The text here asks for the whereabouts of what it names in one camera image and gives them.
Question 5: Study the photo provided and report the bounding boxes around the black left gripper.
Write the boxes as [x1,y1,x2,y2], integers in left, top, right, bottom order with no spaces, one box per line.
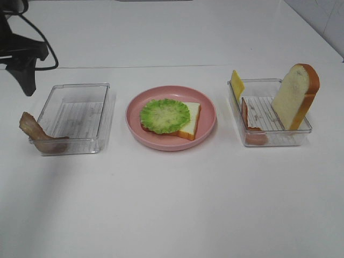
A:
[1,32,48,96]

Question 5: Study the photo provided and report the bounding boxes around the bacon strip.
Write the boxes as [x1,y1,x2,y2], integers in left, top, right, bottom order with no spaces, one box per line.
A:
[19,112,69,154]
[241,97,268,146]

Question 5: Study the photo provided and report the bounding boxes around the green lettuce leaf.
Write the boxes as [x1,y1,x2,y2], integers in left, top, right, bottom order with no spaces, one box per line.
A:
[140,98,191,134]

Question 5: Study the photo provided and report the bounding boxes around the bread slice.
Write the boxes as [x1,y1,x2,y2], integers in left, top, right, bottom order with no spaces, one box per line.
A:
[272,63,320,131]
[141,102,201,140]

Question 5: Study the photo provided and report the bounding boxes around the yellow cheese slice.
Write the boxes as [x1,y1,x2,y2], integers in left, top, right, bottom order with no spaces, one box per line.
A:
[231,70,245,102]

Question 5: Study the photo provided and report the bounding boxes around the clear plastic left tray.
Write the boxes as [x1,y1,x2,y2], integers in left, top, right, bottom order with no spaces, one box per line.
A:
[29,83,116,156]

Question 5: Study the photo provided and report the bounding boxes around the clear plastic tray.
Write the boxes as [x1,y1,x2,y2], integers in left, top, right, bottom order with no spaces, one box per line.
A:
[29,83,116,156]
[227,78,312,147]

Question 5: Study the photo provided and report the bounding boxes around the pink round plate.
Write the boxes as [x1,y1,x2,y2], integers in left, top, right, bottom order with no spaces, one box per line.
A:
[126,85,217,151]

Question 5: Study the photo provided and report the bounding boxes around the clear plastic right tray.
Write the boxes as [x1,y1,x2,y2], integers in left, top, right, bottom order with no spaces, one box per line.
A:
[227,78,312,147]

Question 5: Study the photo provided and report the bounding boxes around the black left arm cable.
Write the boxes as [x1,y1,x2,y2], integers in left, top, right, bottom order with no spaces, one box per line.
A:
[2,0,59,71]

